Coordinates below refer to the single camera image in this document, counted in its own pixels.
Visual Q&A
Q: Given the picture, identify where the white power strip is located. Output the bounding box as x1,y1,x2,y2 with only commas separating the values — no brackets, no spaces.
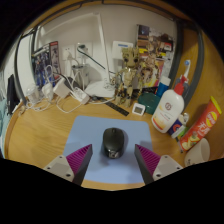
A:
70,87,91,105

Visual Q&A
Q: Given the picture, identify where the white cable bundle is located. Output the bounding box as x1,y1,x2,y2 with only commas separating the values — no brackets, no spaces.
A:
19,96,116,114

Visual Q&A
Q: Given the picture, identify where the black computer mouse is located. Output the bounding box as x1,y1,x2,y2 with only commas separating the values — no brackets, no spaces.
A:
101,127,125,159

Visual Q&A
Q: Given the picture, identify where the colourful figure box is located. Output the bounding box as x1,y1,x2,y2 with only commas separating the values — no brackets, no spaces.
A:
136,24,176,88

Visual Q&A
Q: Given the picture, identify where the round green tin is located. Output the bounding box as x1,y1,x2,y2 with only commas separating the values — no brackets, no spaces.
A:
137,92,161,115

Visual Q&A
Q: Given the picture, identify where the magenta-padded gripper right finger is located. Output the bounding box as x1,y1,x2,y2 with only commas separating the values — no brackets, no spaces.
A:
134,143,184,186

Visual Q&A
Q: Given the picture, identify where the robot model kit box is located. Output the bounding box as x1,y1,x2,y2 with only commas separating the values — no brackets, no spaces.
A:
31,40,62,89

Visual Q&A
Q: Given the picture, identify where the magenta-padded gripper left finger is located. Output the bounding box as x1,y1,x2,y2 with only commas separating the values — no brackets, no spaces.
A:
43,143,94,187

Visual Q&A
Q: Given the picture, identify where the black plugged cable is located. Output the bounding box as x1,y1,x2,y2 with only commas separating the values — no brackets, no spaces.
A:
77,44,108,71

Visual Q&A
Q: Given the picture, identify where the light blue mouse pad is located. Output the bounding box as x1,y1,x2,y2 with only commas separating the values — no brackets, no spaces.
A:
62,115,154,185

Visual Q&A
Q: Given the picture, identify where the blue bottle white cap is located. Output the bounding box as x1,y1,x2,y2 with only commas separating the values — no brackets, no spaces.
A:
155,76,172,98

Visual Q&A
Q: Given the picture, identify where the small white desk clock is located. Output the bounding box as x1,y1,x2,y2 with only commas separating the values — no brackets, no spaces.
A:
131,102,146,117

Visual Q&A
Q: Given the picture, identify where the small brown tree figure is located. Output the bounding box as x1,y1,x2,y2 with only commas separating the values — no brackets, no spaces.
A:
139,41,162,89

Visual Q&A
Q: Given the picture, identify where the clear plastic container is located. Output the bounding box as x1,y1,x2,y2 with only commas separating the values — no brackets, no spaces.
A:
26,84,43,104

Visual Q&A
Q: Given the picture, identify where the white cup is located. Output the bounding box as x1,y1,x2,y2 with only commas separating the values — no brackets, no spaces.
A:
184,137,211,168

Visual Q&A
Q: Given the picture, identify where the orange chips can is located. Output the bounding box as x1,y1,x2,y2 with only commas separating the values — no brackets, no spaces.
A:
179,95,223,152

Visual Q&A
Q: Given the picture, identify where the white wall socket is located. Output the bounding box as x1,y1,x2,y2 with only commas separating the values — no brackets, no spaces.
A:
75,42,91,58
61,44,76,61

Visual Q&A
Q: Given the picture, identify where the white blue-tip glue bottle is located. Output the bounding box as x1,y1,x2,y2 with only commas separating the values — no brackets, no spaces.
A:
181,59,192,88

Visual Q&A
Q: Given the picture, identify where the grey metal desk frame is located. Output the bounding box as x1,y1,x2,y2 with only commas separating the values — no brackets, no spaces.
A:
13,13,205,108

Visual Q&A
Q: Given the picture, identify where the large white charger block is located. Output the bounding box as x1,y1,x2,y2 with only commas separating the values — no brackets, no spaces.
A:
53,78,70,99

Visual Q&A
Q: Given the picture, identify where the white red-pump lotion bottle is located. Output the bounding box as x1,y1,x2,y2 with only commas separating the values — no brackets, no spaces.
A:
150,75,189,134

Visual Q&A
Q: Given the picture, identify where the checkered bed bedding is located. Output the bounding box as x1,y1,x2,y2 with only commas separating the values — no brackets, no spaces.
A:
0,96,11,158

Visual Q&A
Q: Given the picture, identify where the flat black remote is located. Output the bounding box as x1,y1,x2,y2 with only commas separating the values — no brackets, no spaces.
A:
93,96,130,117

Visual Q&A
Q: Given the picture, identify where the small white charger block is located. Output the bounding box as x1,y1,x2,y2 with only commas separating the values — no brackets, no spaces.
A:
41,82,54,101

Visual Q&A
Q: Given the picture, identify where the small blue red container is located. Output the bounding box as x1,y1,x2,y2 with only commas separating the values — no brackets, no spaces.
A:
167,113,190,139

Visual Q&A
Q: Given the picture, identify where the white desk lamp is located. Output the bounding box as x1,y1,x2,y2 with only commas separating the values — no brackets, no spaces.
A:
39,12,116,98

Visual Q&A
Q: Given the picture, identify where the white blue-striped wall box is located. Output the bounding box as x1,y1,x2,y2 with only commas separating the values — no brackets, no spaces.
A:
111,40,134,59

